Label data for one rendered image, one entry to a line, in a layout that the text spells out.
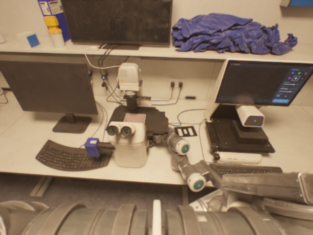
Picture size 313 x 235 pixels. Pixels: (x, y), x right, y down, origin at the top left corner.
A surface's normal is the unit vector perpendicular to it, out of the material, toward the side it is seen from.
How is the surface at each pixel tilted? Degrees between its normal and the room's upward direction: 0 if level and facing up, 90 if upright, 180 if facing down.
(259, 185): 89
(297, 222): 64
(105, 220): 32
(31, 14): 90
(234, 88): 93
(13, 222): 49
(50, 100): 86
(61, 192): 0
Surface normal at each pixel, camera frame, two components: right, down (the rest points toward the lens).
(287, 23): -0.06, 0.64
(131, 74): -0.06, 0.39
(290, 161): 0.01, -0.77
